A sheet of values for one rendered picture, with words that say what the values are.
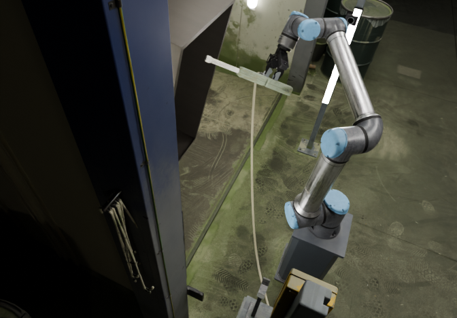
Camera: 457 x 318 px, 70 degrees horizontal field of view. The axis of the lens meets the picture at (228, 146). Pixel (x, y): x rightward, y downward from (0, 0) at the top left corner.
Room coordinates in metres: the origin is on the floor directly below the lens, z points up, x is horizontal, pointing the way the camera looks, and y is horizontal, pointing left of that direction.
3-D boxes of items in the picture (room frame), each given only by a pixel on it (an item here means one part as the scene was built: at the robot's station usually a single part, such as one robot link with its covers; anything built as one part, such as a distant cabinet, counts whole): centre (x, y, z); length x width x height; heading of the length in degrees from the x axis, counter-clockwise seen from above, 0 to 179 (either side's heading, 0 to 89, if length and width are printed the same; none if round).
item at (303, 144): (2.33, -0.81, 0.01); 0.20 x 0.20 x 0.01; 70
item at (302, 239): (1.06, -0.61, 0.32); 0.31 x 0.31 x 0.64; 70
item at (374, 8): (3.76, -1.38, 0.86); 0.54 x 0.54 x 0.01
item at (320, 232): (1.06, -0.61, 0.69); 0.19 x 0.19 x 0.10
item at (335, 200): (1.06, -0.60, 0.83); 0.17 x 0.15 x 0.18; 107
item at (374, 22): (3.76, -1.38, 0.44); 0.59 x 0.58 x 0.89; 175
